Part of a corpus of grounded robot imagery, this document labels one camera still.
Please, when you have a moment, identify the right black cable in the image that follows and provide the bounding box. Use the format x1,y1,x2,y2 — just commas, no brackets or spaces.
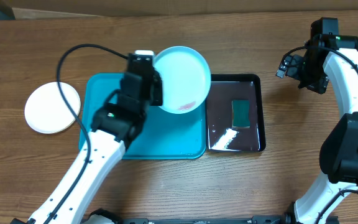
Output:
281,45,358,224

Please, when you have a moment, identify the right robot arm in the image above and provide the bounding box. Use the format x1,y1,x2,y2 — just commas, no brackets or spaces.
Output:
277,34,358,223

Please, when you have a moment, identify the cardboard backdrop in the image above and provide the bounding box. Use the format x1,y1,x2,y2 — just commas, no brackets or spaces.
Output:
6,0,358,16

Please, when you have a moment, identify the teal plastic tray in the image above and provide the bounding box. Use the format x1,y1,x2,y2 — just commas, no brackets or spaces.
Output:
82,73,206,160

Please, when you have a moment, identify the pink white plate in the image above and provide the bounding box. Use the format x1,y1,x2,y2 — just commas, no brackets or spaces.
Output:
24,82,75,134

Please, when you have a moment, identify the black water tray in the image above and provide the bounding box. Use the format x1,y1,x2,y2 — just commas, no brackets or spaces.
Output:
205,74,266,152

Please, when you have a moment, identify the light blue plate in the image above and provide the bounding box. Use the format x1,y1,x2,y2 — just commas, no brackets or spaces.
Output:
154,46,211,114

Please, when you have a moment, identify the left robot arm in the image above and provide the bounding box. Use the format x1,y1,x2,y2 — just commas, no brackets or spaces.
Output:
27,70,163,224

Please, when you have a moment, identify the green scrubbing sponge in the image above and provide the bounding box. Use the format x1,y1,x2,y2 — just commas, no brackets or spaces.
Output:
232,100,250,128

